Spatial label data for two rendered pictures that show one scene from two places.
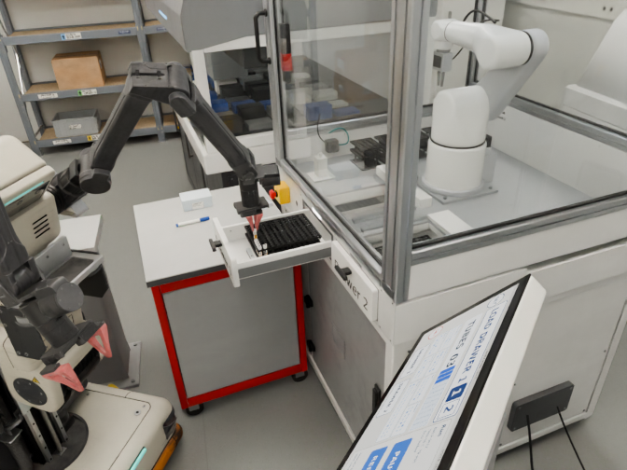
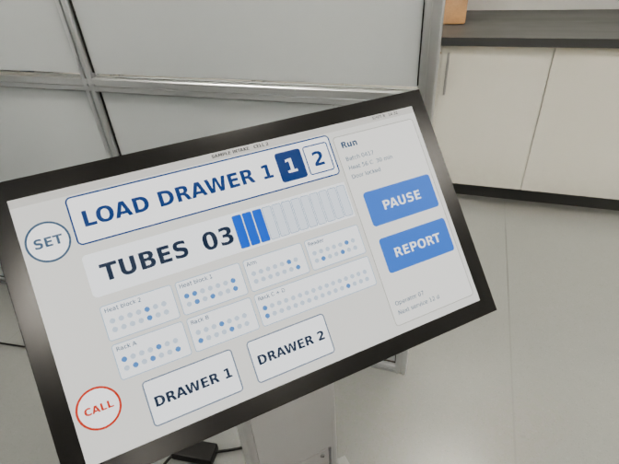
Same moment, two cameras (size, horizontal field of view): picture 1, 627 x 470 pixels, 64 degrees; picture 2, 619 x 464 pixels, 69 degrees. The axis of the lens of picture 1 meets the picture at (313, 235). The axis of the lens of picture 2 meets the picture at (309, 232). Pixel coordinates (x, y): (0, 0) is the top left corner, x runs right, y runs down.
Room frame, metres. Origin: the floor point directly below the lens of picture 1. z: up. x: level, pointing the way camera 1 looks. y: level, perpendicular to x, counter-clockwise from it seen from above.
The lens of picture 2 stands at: (0.92, 0.07, 1.39)
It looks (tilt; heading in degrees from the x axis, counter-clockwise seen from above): 35 degrees down; 214
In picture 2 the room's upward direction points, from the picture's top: 4 degrees counter-clockwise
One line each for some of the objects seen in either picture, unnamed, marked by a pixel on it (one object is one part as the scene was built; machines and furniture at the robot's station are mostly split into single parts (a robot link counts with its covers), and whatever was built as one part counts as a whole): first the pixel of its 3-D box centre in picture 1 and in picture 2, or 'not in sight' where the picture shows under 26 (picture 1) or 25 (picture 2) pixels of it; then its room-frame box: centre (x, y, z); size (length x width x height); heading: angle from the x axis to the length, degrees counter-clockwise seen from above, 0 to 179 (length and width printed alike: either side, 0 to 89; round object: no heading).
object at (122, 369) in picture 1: (87, 308); not in sight; (1.76, 1.02, 0.38); 0.30 x 0.30 x 0.76; 13
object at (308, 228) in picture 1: (282, 238); not in sight; (1.48, 0.11, 0.87); 0.22 x 0.18 x 0.06; 110
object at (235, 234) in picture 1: (285, 239); not in sight; (1.49, 0.10, 0.86); 0.40 x 0.26 x 0.06; 110
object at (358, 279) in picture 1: (353, 278); not in sight; (1.23, -0.11, 0.87); 0.29 x 0.02 x 0.11; 20
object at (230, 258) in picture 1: (225, 250); not in sight; (1.41, 0.30, 0.87); 0.29 x 0.02 x 0.11; 20
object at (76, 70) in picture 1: (79, 70); not in sight; (4.99, 2.16, 0.72); 0.41 x 0.32 x 0.28; 103
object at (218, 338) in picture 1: (223, 297); not in sight; (1.81, 0.42, 0.38); 0.62 x 0.58 x 0.76; 20
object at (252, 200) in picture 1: (250, 198); not in sight; (1.42, 0.19, 1.06); 0.10 x 0.07 x 0.07; 110
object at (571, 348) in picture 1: (429, 308); not in sight; (1.64, -0.47, 0.40); 1.03 x 0.95 x 0.80; 20
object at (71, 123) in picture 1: (77, 122); not in sight; (4.95, 2.31, 0.22); 0.40 x 0.30 x 0.17; 103
